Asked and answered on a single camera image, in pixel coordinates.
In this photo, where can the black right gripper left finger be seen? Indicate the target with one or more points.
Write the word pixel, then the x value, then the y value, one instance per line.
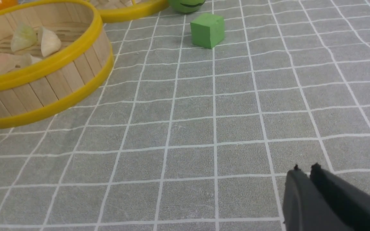
pixel 304 208

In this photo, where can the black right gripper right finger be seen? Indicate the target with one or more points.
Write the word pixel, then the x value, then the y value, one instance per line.
pixel 348 202

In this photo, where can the white dumpling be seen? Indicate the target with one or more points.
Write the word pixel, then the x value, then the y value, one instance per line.
pixel 27 60
pixel 49 41

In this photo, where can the pinkish dumpling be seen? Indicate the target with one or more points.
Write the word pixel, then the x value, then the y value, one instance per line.
pixel 9 63

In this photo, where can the bamboo steamer tray yellow rims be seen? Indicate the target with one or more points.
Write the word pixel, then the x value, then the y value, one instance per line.
pixel 63 79

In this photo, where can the grey checkered tablecloth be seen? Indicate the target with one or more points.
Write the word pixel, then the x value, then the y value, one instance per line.
pixel 185 138

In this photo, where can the green foam cube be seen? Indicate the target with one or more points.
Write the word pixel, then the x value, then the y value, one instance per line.
pixel 207 30

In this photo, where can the green toy ball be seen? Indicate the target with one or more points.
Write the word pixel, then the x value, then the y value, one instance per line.
pixel 186 6

